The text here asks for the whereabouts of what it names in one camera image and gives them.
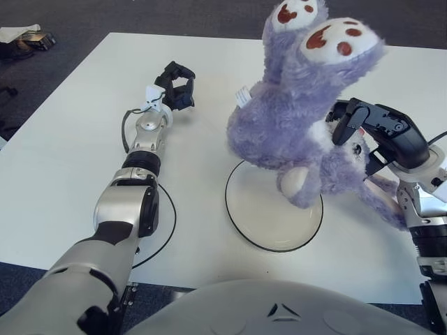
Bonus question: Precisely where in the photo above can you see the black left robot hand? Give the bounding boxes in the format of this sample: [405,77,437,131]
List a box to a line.
[153,61,197,112]

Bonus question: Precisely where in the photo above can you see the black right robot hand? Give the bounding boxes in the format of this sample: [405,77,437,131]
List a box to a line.
[326,97,430,182]

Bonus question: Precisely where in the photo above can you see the purple plush bunny doll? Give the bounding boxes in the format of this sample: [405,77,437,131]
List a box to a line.
[226,0,408,231]

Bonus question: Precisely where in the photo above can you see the white plate with black rim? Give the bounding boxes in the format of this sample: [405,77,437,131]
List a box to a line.
[224,160,324,253]

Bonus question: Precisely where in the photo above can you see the white crumpled cloth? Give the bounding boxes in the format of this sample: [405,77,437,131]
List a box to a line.
[0,23,42,43]

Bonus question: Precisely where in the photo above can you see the grey robot torso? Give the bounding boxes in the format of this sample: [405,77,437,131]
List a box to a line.
[122,278,434,335]

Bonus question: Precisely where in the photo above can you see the white left wrist cable clip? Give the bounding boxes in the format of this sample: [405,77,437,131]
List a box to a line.
[145,83,168,112]

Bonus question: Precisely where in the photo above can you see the white wrist cable clip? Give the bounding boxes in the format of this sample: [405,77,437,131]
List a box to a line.
[432,167,447,203]
[145,83,168,112]

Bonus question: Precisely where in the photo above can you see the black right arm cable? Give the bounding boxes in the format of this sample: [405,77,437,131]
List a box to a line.
[427,131,447,146]

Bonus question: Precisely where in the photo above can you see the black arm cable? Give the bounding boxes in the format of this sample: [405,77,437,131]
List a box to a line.
[427,131,447,146]
[121,107,177,268]

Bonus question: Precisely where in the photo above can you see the white right wrist cable clip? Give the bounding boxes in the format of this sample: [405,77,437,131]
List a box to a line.
[432,167,447,203]

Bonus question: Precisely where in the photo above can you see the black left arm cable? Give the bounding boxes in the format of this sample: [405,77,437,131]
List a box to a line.
[121,107,177,268]

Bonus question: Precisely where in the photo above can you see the black metal table bracket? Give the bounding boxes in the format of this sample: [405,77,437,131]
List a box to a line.
[122,282,139,308]

